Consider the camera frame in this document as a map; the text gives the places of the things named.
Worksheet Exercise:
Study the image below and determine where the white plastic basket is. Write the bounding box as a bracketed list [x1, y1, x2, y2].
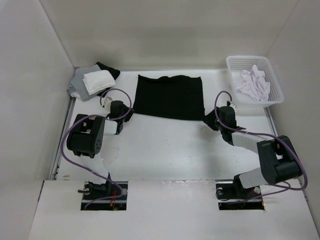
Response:
[226, 55, 284, 109]

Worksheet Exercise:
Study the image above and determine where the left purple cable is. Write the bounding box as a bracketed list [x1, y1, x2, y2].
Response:
[60, 88, 133, 210]

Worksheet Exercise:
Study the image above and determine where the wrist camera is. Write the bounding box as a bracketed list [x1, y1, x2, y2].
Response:
[226, 101, 237, 112]
[102, 96, 113, 109]

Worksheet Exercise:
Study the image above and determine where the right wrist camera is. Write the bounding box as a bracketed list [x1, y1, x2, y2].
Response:
[226, 101, 237, 112]

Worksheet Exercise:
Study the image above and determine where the folded white tank top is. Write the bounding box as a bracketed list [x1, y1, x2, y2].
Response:
[82, 70, 116, 95]

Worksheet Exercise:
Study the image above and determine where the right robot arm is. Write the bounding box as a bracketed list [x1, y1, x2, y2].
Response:
[203, 106, 303, 201]

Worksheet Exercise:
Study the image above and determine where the aluminium rail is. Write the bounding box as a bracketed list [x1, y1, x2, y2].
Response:
[264, 104, 291, 137]
[47, 97, 76, 180]

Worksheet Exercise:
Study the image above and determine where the black tank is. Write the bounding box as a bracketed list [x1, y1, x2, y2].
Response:
[133, 74, 208, 122]
[95, 62, 121, 97]

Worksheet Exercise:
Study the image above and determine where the white tank top in basket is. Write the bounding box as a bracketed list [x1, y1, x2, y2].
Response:
[233, 65, 271, 102]

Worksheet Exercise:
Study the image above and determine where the left aluminium rail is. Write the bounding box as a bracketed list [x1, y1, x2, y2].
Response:
[47, 97, 76, 180]

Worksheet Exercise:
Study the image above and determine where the right aluminium rail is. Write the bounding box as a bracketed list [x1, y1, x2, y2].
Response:
[264, 104, 291, 137]

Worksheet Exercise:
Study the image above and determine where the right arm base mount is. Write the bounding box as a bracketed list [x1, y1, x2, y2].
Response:
[215, 180, 265, 211]

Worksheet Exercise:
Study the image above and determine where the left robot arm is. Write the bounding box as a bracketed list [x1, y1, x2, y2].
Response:
[60, 100, 134, 200]

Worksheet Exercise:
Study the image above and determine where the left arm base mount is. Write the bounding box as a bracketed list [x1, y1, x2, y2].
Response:
[77, 181, 129, 211]

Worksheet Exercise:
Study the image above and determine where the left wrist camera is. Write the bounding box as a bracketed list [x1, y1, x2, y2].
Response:
[102, 96, 113, 109]

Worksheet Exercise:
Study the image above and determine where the folded grey tank top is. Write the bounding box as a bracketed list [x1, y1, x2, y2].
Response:
[66, 64, 101, 102]

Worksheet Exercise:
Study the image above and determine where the folded black tank top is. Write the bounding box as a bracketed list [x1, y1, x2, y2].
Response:
[95, 62, 121, 97]

